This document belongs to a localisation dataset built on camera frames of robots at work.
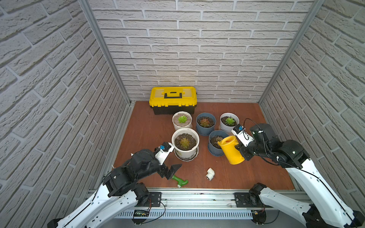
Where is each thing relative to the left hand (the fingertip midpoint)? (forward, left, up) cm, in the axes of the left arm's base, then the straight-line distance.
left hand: (174, 153), depth 67 cm
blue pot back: (+28, -19, -12) cm, 36 cm away
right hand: (+3, -32, +3) cm, 32 cm away
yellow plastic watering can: (+4, -26, +3) cm, 27 cm away
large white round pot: (+13, -6, -11) cm, 18 cm away
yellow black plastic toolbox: (+43, +6, -6) cm, 44 cm away
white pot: (+29, -35, -11) cm, 46 cm away
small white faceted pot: (+28, -3, -10) cm, 30 cm away
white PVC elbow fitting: (-3, -20, -20) cm, 29 cm away
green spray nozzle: (-8, -3, -22) cm, 23 cm away
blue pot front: (+9, -22, -11) cm, 26 cm away
